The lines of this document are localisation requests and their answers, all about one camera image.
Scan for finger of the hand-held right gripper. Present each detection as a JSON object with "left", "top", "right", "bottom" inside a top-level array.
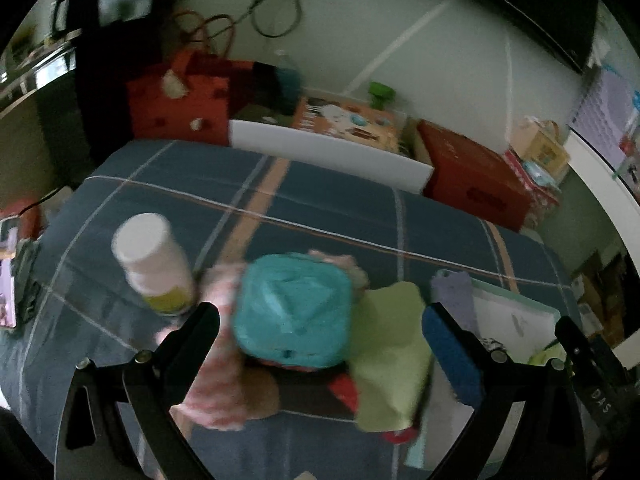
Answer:
[{"left": 554, "top": 316, "right": 601, "bottom": 376}]

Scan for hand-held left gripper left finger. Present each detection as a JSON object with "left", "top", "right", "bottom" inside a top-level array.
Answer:
[{"left": 55, "top": 301, "right": 222, "bottom": 480}]

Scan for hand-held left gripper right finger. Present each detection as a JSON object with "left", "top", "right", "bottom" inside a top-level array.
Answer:
[{"left": 421, "top": 302, "right": 586, "bottom": 480}]

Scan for pink white chevron cloth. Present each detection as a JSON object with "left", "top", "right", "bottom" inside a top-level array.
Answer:
[{"left": 155, "top": 250, "right": 371, "bottom": 431}]

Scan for teal wet wipes pack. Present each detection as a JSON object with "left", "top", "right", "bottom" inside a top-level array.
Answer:
[{"left": 232, "top": 253, "right": 353, "bottom": 372}]

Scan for beige soft pad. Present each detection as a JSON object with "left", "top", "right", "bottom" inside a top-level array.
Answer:
[{"left": 245, "top": 370, "right": 281, "bottom": 418}]

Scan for yellow sponge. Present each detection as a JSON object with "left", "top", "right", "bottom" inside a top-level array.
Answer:
[{"left": 529, "top": 345, "right": 568, "bottom": 368}]

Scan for cardboard boxes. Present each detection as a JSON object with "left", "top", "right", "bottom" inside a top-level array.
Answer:
[{"left": 575, "top": 250, "right": 631, "bottom": 346}]

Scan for light green cloth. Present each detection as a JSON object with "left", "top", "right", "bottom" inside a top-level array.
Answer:
[{"left": 347, "top": 282, "right": 436, "bottom": 433}]

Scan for purple cloth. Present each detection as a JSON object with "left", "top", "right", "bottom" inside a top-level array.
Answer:
[{"left": 431, "top": 269, "right": 476, "bottom": 341}]

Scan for white plastic bottle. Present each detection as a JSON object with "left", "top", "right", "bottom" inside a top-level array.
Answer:
[{"left": 111, "top": 212, "right": 198, "bottom": 317}]

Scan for blue plaid bedsheet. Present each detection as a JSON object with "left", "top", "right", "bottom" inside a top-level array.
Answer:
[{"left": 0, "top": 139, "right": 586, "bottom": 480}]

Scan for patterned paper bag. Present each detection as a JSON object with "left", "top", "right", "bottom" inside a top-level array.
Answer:
[{"left": 505, "top": 150, "right": 563, "bottom": 221}]

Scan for white curved desk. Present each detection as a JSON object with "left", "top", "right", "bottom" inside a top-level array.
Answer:
[{"left": 565, "top": 127, "right": 640, "bottom": 271}]

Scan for red cardboard box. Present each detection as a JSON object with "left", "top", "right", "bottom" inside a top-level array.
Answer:
[{"left": 417, "top": 120, "right": 533, "bottom": 231}]

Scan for yellow gift bag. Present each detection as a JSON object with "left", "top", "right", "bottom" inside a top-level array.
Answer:
[{"left": 512, "top": 116, "right": 571, "bottom": 176}]

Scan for white board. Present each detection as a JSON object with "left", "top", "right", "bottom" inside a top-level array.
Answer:
[{"left": 229, "top": 119, "right": 435, "bottom": 196}]

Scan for red felt tote bag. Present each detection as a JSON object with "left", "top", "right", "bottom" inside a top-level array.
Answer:
[{"left": 125, "top": 12, "right": 258, "bottom": 143}]

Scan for orange picture box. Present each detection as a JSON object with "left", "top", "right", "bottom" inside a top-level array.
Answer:
[{"left": 292, "top": 96, "right": 406, "bottom": 153}]

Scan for dark cabinet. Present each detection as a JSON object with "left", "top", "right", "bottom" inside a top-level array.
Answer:
[{"left": 0, "top": 35, "right": 101, "bottom": 196}]

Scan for teal pump bottle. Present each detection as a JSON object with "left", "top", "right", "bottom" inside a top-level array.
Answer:
[{"left": 272, "top": 50, "right": 303, "bottom": 106}]

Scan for green knob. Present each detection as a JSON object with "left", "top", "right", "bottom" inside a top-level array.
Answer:
[{"left": 368, "top": 82, "right": 396, "bottom": 109}]

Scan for red ring toy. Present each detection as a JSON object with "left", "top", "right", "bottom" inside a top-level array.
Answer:
[{"left": 327, "top": 372, "right": 418, "bottom": 445}]

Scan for white wall calendar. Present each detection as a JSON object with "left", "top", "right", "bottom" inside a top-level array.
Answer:
[{"left": 575, "top": 67, "right": 638, "bottom": 156}]

